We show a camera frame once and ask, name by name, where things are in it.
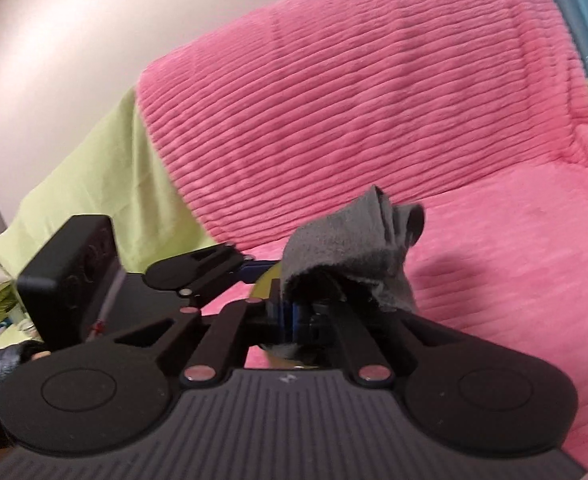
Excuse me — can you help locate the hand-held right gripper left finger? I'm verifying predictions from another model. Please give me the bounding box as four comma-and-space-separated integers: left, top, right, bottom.
114, 280, 296, 387

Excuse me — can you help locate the grey cleaning cloth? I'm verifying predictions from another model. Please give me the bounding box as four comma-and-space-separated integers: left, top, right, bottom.
280, 185, 426, 313

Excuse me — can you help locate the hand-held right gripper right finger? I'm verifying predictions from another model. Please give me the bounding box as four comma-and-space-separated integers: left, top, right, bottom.
294, 296, 457, 387

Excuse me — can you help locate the clear cashew jar yellow lid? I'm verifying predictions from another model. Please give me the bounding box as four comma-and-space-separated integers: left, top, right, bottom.
250, 260, 327, 368

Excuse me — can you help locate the pink ribbed fleece blanket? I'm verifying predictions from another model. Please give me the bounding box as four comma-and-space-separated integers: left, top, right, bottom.
136, 0, 588, 466

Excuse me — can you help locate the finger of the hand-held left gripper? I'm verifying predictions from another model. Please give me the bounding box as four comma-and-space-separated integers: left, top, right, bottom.
144, 242, 276, 301

